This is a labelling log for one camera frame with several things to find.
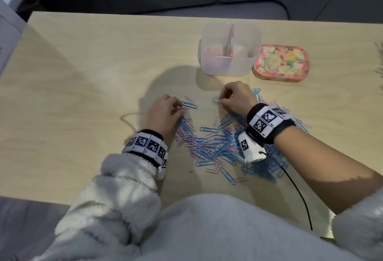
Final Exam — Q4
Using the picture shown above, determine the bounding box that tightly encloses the marker wristband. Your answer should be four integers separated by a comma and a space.
121, 129, 170, 170
246, 103, 297, 145

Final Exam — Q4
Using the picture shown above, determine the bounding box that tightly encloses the person's left hand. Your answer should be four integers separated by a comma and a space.
144, 94, 188, 145

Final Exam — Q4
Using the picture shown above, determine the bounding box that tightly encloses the pile of mixed paper clips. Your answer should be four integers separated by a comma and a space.
175, 87, 312, 185

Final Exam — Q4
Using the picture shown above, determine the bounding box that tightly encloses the right marker wristband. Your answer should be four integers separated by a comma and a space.
246, 103, 297, 145

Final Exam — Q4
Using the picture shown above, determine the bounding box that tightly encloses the black right camera cable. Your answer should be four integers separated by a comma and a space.
265, 151, 313, 231

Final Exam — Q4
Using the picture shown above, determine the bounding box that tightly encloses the white box at left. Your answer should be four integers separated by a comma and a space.
0, 0, 28, 76

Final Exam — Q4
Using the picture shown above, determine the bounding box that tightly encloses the person's right forearm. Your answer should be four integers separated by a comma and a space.
274, 126, 383, 215

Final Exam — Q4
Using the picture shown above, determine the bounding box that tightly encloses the clear plastic divided box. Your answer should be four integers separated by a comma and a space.
198, 22, 263, 76

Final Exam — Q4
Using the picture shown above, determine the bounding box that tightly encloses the person's left forearm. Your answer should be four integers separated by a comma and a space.
31, 153, 162, 261

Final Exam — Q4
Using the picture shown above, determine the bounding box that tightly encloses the left marker wristband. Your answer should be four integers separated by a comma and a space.
121, 129, 170, 170

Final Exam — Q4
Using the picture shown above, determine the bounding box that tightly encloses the person's right hand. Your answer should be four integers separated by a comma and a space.
219, 80, 259, 121

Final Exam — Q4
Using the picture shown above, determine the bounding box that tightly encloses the floral tin lid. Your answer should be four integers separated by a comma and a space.
252, 44, 310, 84

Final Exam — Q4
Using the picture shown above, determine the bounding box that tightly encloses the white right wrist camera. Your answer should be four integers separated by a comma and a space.
238, 131, 267, 163

